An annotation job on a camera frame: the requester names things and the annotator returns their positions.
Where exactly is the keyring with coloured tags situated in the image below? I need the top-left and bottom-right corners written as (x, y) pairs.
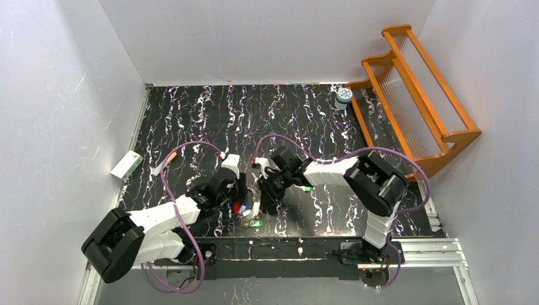
top-left (235, 183), bottom-right (261, 228)

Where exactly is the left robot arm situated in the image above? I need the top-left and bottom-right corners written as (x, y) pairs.
top-left (81, 168), bottom-right (248, 283)

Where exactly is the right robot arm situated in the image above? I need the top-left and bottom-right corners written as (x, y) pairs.
top-left (252, 146), bottom-right (408, 250)

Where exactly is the orange white marker tube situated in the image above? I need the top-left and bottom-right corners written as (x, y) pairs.
top-left (151, 152), bottom-right (177, 177)

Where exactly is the small white blue jar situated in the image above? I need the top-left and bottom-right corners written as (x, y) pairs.
top-left (334, 87), bottom-right (353, 110)

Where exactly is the white cardboard box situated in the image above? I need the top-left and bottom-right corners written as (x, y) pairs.
top-left (110, 151), bottom-right (143, 180)

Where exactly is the orange wooden rack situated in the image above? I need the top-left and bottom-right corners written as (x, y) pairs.
top-left (345, 24), bottom-right (481, 177)

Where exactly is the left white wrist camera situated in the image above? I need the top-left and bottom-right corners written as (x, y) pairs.
top-left (221, 154), bottom-right (240, 179)

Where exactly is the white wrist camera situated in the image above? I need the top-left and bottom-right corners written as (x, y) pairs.
top-left (252, 157), bottom-right (271, 179)
top-left (221, 154), bottom-right (240, 179)

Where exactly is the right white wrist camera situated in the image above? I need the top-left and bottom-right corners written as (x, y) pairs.
top-left (252, 157), bottom-right (271, 179)

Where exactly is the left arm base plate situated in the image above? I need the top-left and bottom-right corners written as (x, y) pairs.
top-left (153, 243), bottom-right (217, 266)

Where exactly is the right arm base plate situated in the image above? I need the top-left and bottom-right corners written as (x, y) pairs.
top-left (325, 240), bottom-right (406, 267)

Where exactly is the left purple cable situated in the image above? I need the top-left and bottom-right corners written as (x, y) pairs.
top-left (140, 140), bottom-right (226, 295)

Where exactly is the aluminium rail frame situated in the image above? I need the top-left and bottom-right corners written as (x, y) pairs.
top-left (79, 237), bottom-right (479, 304)

